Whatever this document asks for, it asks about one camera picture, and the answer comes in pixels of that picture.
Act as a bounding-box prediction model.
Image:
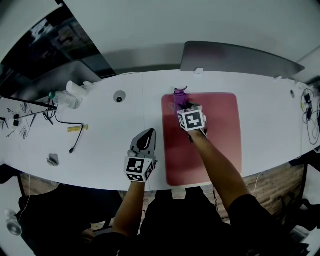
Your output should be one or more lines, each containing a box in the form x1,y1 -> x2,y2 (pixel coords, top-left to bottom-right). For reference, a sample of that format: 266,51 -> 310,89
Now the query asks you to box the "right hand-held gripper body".
177,101 -> 209,138

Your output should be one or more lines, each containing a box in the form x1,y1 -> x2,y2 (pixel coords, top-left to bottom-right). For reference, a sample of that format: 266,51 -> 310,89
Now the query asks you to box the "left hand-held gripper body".
123,128 -> 159,184

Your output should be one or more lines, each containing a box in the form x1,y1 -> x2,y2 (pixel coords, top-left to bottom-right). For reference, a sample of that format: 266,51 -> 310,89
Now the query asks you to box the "purple cloth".
173,85 -> 190,111

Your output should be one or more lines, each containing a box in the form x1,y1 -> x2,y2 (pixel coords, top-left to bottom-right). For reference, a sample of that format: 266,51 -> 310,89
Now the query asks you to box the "pink mouse pad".
160,92 -> 243,187

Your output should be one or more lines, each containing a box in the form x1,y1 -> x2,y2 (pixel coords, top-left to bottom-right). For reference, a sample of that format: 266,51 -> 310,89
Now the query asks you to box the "person's right forearm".
187,129 -> 252,214

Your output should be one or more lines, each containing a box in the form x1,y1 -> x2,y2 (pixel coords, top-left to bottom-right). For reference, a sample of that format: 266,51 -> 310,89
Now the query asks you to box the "person's left forearm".
110,180 -> 147,238

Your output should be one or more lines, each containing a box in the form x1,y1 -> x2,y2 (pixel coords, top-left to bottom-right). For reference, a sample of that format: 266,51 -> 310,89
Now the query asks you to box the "person's black clothing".
82,186 -> 312,256

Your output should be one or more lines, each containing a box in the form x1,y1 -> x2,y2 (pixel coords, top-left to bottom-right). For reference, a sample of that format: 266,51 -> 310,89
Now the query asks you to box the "white paper roll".
65,80 -> 89,98

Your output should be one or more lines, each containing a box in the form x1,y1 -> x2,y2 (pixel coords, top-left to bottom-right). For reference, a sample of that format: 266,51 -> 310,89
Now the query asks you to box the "clear plastic bottle green cap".
48,90 -> 84,111

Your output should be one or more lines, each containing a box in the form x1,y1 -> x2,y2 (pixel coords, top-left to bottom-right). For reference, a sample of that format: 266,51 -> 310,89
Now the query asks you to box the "black tripod stand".
0,96 -> 59,131

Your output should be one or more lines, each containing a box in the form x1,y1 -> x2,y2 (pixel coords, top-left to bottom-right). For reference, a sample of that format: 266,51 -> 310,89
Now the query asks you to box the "dark glass partition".
0,3 -> 117,82

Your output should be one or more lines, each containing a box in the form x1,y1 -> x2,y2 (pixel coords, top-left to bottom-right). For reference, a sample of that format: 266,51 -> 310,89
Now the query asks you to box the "small desk fan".
4,208 -> 23,237

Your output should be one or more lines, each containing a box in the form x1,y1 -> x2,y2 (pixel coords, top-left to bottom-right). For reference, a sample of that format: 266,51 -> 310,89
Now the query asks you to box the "black power cable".
42,108 -> 85,154

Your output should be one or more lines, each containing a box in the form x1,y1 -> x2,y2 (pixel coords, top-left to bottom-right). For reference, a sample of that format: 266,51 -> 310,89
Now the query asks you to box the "tangle of black white cables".
300,86 -> 320,146

